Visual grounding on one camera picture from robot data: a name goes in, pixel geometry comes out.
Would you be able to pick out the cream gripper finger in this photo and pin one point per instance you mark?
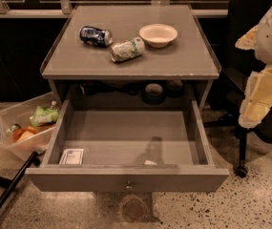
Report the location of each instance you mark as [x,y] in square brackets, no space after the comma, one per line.
[248,40]
[258,98]

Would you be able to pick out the green white 7up can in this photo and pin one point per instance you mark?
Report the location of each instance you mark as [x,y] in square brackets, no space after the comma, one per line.
[127,50]

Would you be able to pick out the grey cabinet with drawer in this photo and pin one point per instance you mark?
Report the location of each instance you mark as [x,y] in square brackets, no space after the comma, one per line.
[188,58]

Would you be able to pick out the blue pepsi can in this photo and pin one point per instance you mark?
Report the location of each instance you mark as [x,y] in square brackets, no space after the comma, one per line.
[96,36]

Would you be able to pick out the open grey top drawer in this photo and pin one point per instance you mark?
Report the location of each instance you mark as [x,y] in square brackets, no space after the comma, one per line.
[115,145]

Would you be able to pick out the white card in drawer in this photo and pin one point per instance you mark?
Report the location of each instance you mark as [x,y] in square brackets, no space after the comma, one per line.
[71,157]

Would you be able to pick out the black office chair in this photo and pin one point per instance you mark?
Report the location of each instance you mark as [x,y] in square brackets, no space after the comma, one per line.
[228,91]

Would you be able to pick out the dark round roll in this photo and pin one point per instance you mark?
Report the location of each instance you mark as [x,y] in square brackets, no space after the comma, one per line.
[174,88]

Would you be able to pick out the white bowl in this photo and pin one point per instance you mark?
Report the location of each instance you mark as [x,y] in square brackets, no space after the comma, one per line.
[158,35]

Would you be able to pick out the dark tape roll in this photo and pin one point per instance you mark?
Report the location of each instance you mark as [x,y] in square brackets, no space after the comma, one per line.
[153,94]

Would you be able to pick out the small white paper scrap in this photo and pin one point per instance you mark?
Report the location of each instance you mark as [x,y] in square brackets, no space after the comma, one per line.
[149,162]

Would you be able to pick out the green chip bag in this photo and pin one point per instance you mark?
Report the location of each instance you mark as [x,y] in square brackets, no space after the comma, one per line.
[42,116]

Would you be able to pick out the clear plastic bin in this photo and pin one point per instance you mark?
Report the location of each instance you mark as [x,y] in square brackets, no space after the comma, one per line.
[27,126]

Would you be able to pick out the black metal stand leg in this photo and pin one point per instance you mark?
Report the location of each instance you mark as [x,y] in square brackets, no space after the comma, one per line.
[10,184]

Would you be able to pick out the metal railing frame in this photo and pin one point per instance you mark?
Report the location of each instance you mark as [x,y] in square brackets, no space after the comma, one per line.
[65,0]

